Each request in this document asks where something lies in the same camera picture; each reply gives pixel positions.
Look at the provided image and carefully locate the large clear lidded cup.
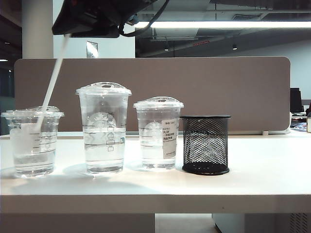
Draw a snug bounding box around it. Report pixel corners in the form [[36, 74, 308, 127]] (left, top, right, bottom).
[[75, 82, 133, 175]]

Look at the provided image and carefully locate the small clear lidded cup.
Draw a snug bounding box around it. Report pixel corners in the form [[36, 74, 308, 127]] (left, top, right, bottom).
[[0, 106, 65, 179]]

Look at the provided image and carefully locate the white partition base rail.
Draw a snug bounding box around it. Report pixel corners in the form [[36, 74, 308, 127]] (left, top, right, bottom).
[[57, 131, 192, 135]]

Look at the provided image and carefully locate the long ceiling light strip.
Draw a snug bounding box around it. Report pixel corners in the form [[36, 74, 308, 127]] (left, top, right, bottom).
[[135, 21, 311, 29]]

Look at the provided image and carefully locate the black computer monitor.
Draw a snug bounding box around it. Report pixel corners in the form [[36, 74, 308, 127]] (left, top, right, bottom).
[[290, 87, 304, 113]]

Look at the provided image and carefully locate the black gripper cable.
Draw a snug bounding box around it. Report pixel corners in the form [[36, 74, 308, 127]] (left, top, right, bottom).
[[118, 0, 171, 37]]

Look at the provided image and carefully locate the metal wall plate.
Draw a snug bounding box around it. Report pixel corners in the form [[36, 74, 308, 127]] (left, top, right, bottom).
[[86, 41, 99, 59]]

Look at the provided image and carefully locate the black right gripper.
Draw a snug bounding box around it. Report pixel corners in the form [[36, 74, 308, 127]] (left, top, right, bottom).
[[52, 0, 156, 39]]

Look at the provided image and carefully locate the white straw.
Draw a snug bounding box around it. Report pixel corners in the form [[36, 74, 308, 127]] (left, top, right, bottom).
[[33, 33, 72, 133]]

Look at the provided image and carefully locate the black mesh pen holder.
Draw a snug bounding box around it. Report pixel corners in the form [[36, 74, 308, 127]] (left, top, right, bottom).
[[179, 115, 231, 176]]

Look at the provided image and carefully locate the medium clear cup with label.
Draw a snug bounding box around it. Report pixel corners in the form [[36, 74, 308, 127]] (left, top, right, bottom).
[[133, 97, 185, 170]]

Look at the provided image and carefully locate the brown desk partition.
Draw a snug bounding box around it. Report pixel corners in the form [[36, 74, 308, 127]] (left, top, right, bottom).
[[14, 56, 292, 136]]

